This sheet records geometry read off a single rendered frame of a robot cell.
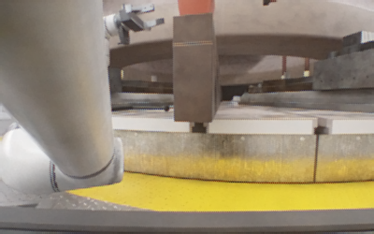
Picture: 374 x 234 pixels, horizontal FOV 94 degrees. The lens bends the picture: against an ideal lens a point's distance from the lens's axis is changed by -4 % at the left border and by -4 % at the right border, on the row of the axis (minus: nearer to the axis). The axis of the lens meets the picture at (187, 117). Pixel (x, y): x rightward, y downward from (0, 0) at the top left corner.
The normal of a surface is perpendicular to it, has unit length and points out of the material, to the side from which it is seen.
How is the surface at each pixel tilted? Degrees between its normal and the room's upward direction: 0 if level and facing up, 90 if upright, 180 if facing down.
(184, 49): 90
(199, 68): 90
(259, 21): 90
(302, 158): 90
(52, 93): 140
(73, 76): 131
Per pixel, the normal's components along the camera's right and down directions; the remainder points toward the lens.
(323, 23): 0.15, 0.10
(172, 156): -0.25, 0.10
